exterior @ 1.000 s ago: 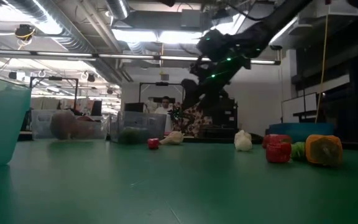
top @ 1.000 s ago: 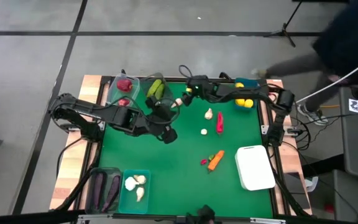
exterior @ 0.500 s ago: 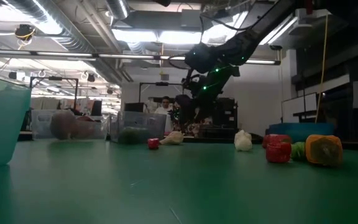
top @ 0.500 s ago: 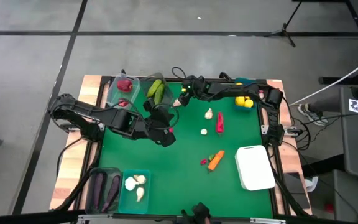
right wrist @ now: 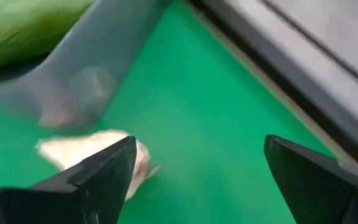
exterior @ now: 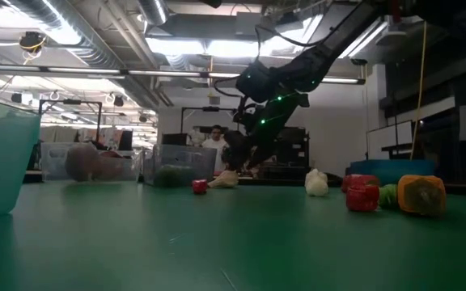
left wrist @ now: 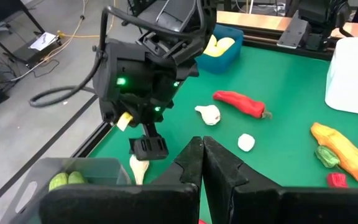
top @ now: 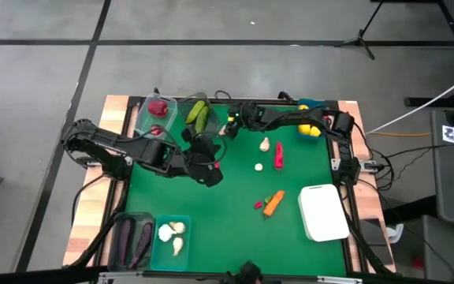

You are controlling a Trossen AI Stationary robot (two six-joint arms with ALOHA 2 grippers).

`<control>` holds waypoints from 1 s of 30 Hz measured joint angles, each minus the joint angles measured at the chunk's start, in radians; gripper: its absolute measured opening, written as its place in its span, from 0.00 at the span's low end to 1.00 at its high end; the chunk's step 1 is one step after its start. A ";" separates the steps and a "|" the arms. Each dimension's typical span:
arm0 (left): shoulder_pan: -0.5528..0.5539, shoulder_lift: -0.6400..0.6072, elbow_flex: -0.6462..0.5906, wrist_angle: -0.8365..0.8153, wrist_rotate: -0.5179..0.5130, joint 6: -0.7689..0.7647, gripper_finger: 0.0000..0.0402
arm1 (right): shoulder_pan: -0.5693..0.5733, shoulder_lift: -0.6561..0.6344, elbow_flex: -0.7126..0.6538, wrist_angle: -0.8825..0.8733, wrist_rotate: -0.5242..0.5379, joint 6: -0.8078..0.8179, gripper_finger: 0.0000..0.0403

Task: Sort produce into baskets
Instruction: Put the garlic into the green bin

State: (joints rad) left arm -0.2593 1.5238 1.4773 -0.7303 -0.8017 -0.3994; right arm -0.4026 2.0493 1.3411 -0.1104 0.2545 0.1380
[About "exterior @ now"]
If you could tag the cream garlic bulb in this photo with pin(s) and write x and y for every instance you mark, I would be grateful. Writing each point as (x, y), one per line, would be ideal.
(313, 174)
(225, 180)

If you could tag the dark green cucumber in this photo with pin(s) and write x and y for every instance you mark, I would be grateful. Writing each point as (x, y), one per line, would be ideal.
(170, 176)

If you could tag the small garlic bulb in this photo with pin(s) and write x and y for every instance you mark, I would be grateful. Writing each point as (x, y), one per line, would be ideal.
(318, 189)

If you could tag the dark red round fruit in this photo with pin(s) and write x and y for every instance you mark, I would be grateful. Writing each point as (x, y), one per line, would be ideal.
(81, 161)

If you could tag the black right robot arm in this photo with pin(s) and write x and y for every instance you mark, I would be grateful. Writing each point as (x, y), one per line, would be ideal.
(318, 60)

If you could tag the person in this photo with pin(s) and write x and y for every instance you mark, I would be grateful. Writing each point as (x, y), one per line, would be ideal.
(215, 145)

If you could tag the grey translucent basket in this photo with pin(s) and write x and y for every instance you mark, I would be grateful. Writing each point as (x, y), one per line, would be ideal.
(184, 159)

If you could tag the black equipment rack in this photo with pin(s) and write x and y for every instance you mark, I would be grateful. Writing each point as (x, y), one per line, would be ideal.
(293, 149)

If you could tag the black monitor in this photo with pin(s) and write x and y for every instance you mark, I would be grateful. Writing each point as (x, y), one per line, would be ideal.
(174, 139)

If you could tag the ceiling light panel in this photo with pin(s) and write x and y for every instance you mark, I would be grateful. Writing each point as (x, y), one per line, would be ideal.
(217, 47)

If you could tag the white board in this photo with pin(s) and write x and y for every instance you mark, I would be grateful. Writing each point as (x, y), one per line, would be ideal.
(391, 139)

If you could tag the blue plastic basket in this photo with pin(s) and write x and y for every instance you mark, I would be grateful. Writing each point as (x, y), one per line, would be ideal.
(391, 169)

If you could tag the small green vegetable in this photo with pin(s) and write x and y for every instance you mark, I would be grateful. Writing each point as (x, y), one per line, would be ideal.
(388, 197)

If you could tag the long tube light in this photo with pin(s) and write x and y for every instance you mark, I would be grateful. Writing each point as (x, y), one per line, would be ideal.
(83, 70)

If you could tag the clear plastic basket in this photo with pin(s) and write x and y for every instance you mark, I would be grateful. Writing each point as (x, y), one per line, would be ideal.
(55, 161)

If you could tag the orange carrot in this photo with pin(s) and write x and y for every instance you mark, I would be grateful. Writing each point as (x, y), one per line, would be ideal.
(421, 196)

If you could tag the black ceiling device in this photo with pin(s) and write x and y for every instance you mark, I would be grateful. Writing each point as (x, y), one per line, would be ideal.
(31, 41)

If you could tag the teal plastic basket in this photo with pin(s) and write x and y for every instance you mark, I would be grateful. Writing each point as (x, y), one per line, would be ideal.
(2, 161)

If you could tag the black gantry frame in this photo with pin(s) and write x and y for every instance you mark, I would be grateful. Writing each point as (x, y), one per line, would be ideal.
(213, 108)
(71, 102)

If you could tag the small silver air duct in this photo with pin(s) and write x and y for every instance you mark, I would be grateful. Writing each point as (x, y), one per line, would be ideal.
(154, 10)

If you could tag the large silver air duct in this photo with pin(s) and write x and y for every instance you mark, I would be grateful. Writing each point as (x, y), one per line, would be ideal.
(95, 44)

